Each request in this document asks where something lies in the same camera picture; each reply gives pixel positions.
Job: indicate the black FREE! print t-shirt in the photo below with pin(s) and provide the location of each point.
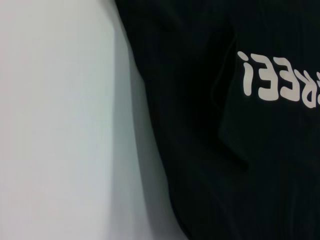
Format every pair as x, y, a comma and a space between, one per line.
200, 125

